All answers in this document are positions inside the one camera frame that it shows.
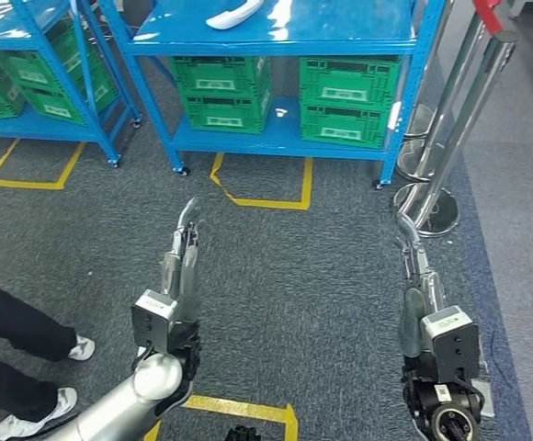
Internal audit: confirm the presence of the person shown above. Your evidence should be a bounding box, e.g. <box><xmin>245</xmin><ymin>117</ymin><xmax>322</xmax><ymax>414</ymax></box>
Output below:
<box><xmin>0</xmin><ymin>274</ymin><xmax>97</xmax><ymax>441</ymax></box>

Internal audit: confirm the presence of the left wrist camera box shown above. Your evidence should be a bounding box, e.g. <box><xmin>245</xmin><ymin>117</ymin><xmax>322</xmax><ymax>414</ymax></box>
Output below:
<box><xmin>131</xmin><ymin>289</ymin><xmax>178</xmax><ymax>356</ymax></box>

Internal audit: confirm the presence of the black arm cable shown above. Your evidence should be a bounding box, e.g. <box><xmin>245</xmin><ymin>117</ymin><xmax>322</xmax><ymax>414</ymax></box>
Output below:
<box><xmin>131</xmin><ymin>345</ymin><xmax>156</xmax><ymax>374</ymax></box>

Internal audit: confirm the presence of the blue metal shelf rack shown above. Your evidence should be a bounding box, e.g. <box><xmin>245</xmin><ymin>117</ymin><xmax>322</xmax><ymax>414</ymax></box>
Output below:
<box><xmin>96</xmin><ymin>0</ymin><xmax>447</xmax><ymax>190</ymax></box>
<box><xmin>0</xmin><ymin>0</ymin><xmax>143</xmax><ymax>168</ymax></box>

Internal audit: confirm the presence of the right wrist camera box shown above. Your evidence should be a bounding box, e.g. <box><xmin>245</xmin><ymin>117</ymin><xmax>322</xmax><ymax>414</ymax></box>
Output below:
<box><xmin>420</xmin><ymin>306</ymin><xmax>480</xmax><ymax>386</ymax></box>

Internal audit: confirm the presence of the red barrier belt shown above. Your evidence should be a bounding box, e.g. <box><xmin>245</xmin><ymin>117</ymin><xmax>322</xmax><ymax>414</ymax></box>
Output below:
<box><xmin>472</xmin><ymin>0</ymin><xmax>502</xmax><ymax>38</ymax></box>

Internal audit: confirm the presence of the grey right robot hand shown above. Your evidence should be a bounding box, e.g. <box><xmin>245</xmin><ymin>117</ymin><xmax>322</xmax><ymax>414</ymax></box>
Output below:
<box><xmin>396</xmin><ymin>212</ymin><xmax>447</xmax><ymax>360</ymax></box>

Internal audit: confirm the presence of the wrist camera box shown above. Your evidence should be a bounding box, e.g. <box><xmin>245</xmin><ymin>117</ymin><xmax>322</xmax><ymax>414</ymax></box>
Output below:
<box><xmin>131</xmin><ymin>289</ymin><xmax>178</xmax><ymax>356</ymax></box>
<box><xmin>420</xmin><ymin>306</ymin><xmax>480</xmax><ymax>386</ymax></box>

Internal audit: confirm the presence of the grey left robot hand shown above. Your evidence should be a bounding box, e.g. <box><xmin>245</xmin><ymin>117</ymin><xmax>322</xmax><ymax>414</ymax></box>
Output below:
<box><xmin>160</xmin><ymin>196</ymin><xmax>202</xmax><ymax>323</ymax></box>

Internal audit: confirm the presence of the white curved plastic part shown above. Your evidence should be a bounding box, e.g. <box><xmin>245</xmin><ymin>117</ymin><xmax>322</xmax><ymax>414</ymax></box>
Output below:
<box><xmin>205</xmin><ymin>0</ymin><xmax>265</xmax><ymax>30</ymax></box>

